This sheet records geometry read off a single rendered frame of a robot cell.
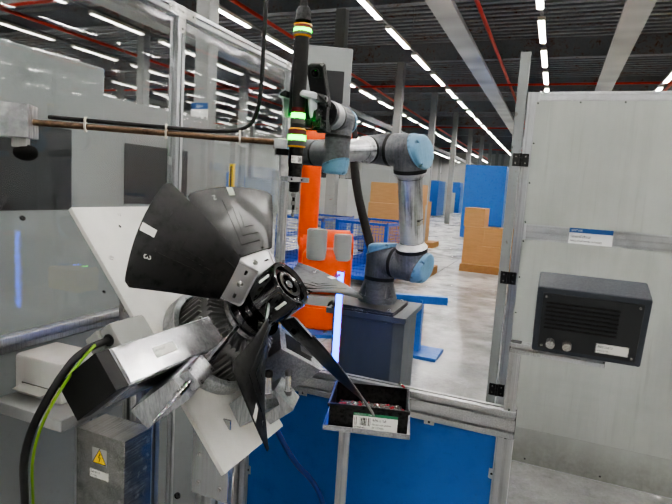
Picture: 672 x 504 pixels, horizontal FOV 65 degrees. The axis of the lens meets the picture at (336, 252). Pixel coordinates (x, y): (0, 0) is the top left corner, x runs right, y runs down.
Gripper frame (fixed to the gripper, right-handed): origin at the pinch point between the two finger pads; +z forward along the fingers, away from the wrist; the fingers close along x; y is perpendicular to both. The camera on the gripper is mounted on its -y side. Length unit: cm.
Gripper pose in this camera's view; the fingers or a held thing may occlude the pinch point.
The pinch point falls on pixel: (292, 91)
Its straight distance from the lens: 128.6
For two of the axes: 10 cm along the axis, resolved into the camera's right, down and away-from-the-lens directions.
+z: -3.9, 0.9, -9.2
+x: -9.2, -1.0, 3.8
